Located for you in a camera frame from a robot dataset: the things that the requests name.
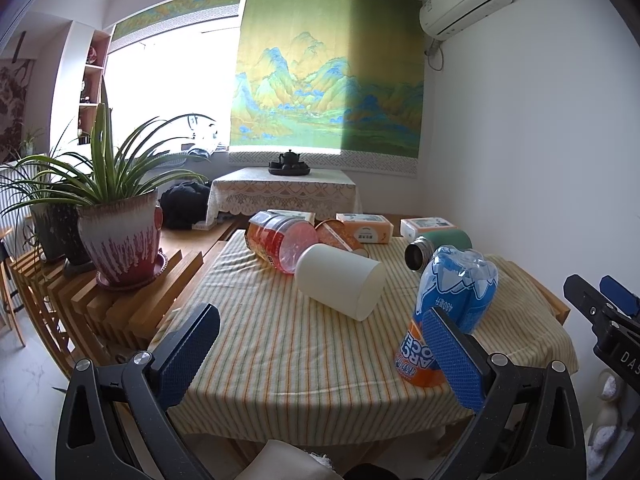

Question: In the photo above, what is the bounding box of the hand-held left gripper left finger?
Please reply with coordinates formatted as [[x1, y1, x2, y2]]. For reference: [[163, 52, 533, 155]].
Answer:
[[55, 303, 221, 480]]

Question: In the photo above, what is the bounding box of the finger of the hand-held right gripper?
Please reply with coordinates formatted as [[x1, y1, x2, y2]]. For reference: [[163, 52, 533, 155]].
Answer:
[[599, 274, 640, 319], [563, 273, 625, 332]]

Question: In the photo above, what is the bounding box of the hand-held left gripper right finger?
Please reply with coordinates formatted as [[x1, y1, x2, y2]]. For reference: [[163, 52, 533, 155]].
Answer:
[[421, 308, 587, 480]]

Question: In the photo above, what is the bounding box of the white cup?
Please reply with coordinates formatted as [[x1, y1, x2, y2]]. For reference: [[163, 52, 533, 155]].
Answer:
[[294, 243, 387, 322]]

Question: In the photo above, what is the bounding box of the orange paper cup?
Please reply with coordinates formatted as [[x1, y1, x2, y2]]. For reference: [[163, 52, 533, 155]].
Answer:
[[315, 219, 371, 259]]

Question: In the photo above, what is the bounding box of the wooden table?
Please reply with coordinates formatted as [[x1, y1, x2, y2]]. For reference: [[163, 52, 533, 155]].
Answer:
[[502, 254, 572, 325]]

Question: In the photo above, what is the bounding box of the white fluffy object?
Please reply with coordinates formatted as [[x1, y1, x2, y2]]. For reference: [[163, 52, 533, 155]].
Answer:
[[587, 369, 640, 467]]

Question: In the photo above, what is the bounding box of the blue orange drink bottle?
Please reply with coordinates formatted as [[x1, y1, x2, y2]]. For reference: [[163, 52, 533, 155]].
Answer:
[[392, 244, 500, 389]]

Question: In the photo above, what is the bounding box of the wooden slatted bench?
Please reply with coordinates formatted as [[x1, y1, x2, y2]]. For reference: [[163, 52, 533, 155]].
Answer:
[[9, 217, 237, 378]]

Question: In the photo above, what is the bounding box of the green thermos flask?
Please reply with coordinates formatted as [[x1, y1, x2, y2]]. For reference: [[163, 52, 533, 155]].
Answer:
[[404, 230, 474, 272]]

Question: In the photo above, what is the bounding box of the striped tablecloth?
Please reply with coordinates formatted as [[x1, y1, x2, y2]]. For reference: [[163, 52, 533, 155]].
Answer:
[[149, 234, 579, 447]]

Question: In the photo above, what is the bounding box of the red white flower pot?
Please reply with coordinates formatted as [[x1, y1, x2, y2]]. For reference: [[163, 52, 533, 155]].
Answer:
[[77, 192, 169, 291]]

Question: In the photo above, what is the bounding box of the orange white tissue box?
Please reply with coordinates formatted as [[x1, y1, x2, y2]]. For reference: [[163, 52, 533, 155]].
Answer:
[[400, 217, 459, 244], [336, 213, 395, 245]]

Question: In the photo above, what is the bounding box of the red transparent plastic jar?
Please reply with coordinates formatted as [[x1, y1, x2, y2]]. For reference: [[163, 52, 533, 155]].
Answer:
[[244, 211, 320, 275]]

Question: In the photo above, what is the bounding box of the black bag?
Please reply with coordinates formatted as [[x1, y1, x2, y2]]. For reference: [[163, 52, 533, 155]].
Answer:
[[158, 181, 214, 231]]

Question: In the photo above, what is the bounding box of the flat white box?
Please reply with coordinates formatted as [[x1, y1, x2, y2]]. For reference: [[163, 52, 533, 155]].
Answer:
[[266, 208, 317, 226]]

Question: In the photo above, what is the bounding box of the dark green flower pot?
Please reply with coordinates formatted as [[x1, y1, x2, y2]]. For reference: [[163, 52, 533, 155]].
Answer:
[[29, 199, 92, 267]]

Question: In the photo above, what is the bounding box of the small table with lace cloth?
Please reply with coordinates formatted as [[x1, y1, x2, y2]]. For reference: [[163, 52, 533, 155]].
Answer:
[[206, 167, 364, 225]]

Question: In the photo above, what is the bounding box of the wooden chair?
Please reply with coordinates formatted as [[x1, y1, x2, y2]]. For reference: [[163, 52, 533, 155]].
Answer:
[[0, 229, 32, 348]]

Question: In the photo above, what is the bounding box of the green long-leaved plant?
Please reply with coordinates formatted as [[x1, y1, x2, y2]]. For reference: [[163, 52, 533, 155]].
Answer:
[[14, 102, 217, 207]]

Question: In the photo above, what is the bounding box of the black tea tray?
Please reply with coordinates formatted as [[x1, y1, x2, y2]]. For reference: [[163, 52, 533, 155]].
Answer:
[[268, 159, 311, 176]]

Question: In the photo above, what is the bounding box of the thin-leaved green plant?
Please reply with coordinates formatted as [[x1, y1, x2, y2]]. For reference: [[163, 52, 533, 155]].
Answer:
[[0, 127, 76, 221]]

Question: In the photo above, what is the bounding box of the green landscape roller blind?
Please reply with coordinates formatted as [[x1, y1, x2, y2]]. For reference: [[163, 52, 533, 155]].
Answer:
[[227, 0, 427, 179]]

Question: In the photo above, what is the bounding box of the rolled-up landscape blind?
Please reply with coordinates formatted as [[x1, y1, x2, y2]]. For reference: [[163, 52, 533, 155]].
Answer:
[[109, 0, 247, 46]]

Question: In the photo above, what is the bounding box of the air conditioner cable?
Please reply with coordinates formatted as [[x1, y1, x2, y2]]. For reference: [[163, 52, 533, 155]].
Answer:
[[423, 36, 447, 72]]

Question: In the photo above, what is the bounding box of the white wall shelf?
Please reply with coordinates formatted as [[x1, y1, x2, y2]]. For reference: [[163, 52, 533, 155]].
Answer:
[[74, 29, 113, 147]]

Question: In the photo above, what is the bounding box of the dark wall painting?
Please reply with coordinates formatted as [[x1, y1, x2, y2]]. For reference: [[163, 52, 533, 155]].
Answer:
[[0, 59, 34, 152]]

